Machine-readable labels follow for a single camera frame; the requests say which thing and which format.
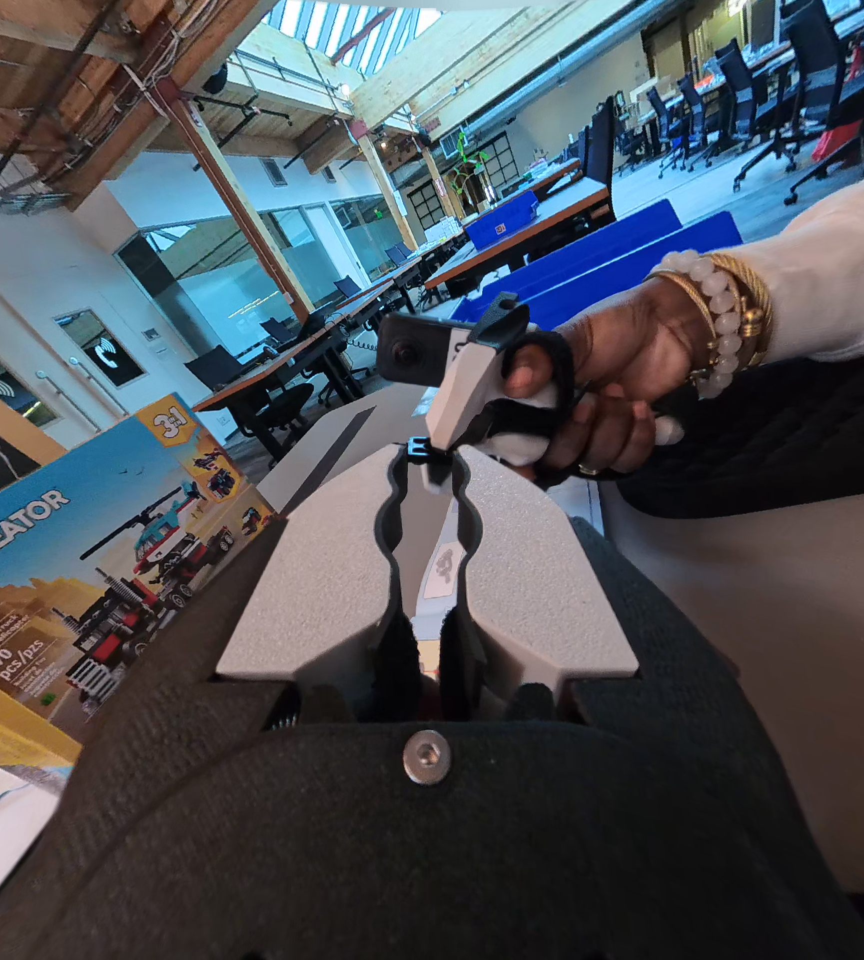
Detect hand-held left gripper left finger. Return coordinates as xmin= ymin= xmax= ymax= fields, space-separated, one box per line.
xmin=218 ymin=447 xmax=433 ymax=721

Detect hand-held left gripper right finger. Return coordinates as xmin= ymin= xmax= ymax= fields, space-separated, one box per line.
xmin=432 ymin=447 xmax=640 ymax=721

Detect large blue plastic bin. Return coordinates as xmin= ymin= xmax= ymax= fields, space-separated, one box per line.
xmin=455 ymin=200 xmax=743 ymax=331

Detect open lego instruction booklet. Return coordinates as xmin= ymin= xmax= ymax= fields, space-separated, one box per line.
xmin=417 ymin=473 xmax=605 ymax=609

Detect lego set box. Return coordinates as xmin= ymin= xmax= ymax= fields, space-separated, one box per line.
xmin=0 ymin=393 xmax=275 ymax=766

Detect person's right hand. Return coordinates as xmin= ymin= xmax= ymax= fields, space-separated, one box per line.
xmin=500 ymin=278 xmax=706 ymax=481

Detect black tape strip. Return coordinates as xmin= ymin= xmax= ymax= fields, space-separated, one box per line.
xmin=279 ymin=405 xmax=376 ymax=519

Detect long dark office desk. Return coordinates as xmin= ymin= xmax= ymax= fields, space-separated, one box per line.
xmin=192 ymin=278 xmax=403 ymax=451

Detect small blue plastic bin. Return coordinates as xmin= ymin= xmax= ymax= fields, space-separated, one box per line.
xmin=467 ymin=191 xmax=541 ymax=249

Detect wooden office desk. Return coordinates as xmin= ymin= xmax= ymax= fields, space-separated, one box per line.
xmin=425 ymin=177 xmax=613 ymax=294

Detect black office chair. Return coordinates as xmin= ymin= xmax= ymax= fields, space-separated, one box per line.
xmin=732 ymin=0 xmax=864 ymax=204
xmin=185 ymin=345 xmax=313 ymax=459

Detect green potted plant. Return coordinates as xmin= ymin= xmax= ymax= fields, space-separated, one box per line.
xmin=452 ymin=128 xmax=493 ymax=211

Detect black quilted pad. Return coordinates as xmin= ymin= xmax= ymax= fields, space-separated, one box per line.
xmin=612 ymin=338 xmax=864 ymax=519

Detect gold bead bracelets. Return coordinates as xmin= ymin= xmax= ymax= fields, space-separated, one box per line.
xmin=650 ymin=251 xmax=775 ymax=399

